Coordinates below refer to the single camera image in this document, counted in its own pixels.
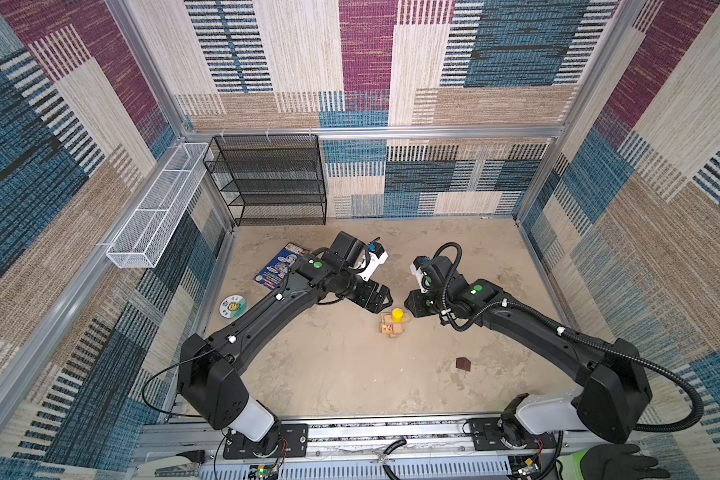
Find yellow cylinder block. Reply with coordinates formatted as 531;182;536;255
392;308;405;323

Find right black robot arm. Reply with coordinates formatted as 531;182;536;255
405;255;704;447

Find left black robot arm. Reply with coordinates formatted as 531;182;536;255
177;231;393;451

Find dark brown house block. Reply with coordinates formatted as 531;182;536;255
455;357;472;372

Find black green gloved hand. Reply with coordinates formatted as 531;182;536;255
556;444;671;480

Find blue comic book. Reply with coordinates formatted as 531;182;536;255
254;243;310;290

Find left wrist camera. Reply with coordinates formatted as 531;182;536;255
358;237;388;281

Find black wire shelf rack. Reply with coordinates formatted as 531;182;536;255
205;135;327;227

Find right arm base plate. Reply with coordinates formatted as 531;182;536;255
461;416;557;452

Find aluminium front rail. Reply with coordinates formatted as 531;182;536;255
131;410;643;480

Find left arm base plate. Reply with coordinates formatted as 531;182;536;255
222;423;309;460

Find white wire basket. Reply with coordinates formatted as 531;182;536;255
106;143;209;269

